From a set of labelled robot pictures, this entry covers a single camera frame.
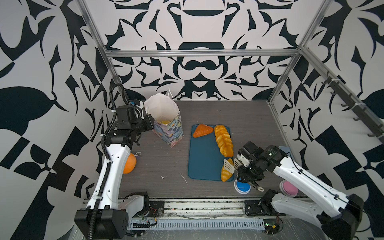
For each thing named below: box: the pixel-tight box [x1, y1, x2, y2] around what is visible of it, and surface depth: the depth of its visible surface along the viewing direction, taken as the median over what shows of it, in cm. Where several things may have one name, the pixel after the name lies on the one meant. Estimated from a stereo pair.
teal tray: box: [188, 125, 234, 181], surface depth 91 cm
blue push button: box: [234, 178, 251, 195], surface depth 80 cm
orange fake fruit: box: [123, 152, 137, 174], surface depth 84 cm
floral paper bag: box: [144, 87, 184, 148], surface depth 89 cm
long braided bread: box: [214, 125, 234, 158], surface depth 98 cm
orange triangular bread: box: [193, 124, 214, 138], surface depth 101 cm
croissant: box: [221, 158, 234, 182], surface depth 84 cm
